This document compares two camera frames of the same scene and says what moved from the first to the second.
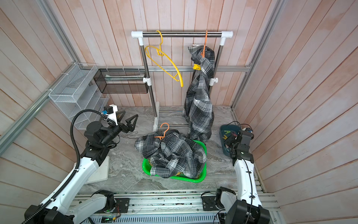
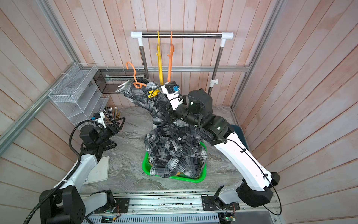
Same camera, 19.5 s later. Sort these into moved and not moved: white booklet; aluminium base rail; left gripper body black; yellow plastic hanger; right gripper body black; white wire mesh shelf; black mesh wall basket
Moved: left gripper body black; yellow plastic hanger; right gripper body black
Not moved: black mesh wall basket; white wire mesh shelf; aluminium base rail; white booklet
